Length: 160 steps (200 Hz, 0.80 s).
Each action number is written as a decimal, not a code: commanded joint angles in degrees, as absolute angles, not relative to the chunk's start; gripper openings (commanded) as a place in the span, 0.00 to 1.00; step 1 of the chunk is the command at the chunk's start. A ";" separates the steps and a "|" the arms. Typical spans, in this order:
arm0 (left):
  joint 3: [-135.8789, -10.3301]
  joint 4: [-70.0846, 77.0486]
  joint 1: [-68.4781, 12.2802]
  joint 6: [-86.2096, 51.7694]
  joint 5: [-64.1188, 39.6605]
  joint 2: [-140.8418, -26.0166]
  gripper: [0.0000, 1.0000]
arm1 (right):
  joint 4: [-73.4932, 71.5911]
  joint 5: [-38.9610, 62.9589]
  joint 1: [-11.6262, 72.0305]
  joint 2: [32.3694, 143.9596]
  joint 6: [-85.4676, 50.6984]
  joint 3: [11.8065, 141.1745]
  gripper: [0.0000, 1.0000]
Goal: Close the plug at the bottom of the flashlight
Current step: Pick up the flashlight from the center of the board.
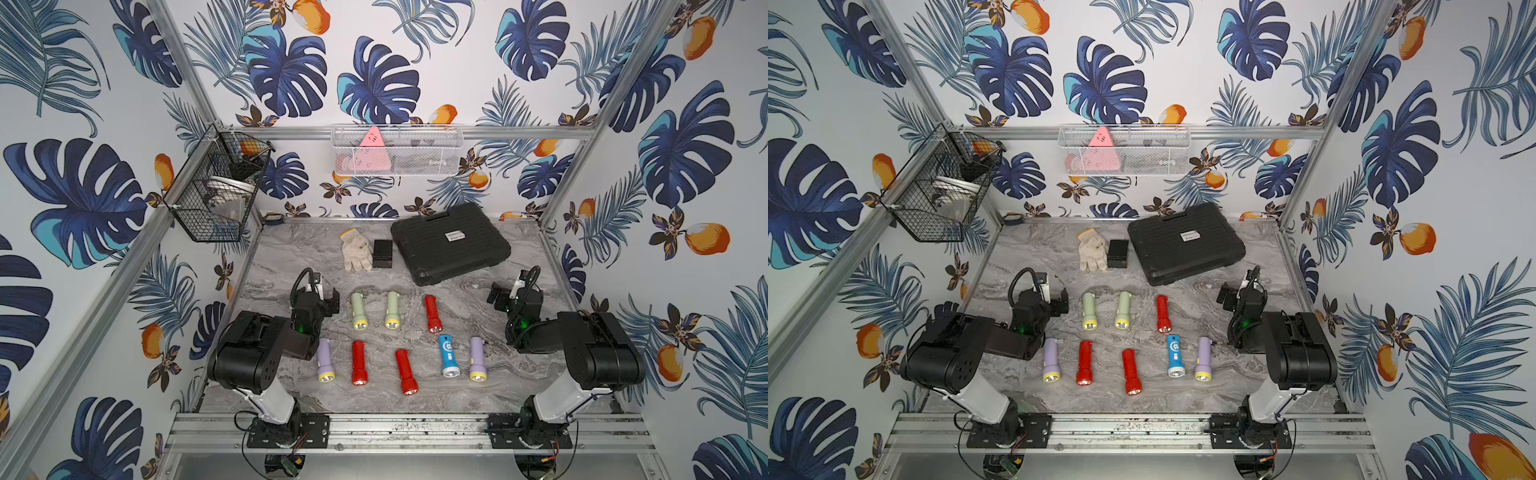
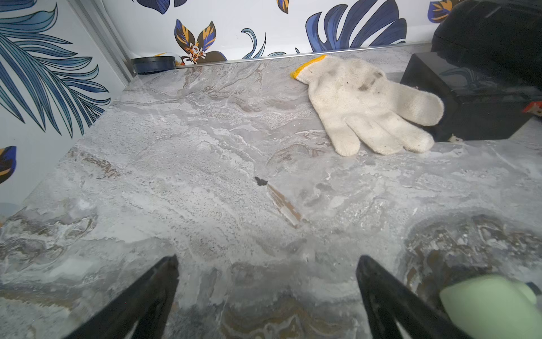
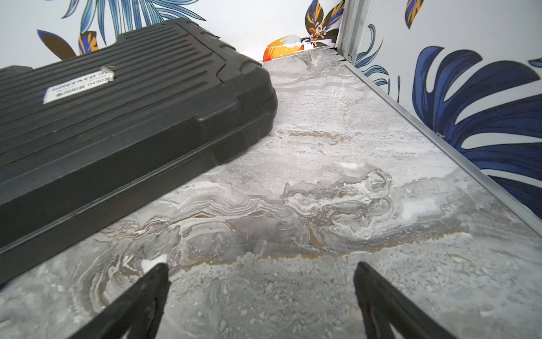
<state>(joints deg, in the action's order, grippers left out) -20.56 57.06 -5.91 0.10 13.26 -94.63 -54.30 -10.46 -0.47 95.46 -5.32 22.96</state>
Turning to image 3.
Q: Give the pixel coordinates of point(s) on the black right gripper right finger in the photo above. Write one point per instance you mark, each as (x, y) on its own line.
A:
(387, 311)

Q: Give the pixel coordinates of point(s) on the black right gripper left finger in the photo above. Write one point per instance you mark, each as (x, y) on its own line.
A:
(137, 313)

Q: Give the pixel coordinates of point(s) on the black plastic tool case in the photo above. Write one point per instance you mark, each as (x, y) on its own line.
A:
(89, 140)

